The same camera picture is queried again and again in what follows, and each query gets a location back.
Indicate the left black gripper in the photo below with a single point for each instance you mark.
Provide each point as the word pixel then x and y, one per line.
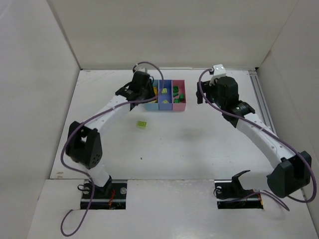
pixel 148 90

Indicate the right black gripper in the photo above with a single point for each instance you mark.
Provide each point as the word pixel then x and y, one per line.
pixel 202 91

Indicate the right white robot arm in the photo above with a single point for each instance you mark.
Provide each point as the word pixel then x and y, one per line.
pixel 292 169

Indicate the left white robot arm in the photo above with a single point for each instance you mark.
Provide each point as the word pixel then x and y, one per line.
pixel 84 144

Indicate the light blue container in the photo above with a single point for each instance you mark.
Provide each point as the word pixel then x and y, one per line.
pixel 153 105

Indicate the pink container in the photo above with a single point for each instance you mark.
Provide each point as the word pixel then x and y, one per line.
pixel 180 107

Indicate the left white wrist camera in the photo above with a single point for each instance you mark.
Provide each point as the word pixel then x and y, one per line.
pixel 140 68

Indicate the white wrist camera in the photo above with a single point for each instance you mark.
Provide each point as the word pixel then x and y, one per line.
pixel 140 68
pixel 217 72

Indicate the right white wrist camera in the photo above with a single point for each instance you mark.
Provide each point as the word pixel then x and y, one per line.
pixel 217 72

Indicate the aluminium rail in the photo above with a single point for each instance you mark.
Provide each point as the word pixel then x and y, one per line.
pixel 262 104

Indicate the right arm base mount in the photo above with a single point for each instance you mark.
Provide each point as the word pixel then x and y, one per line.
pixel 230 194

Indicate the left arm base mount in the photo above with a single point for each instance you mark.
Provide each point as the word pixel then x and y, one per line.
pixel 114 200

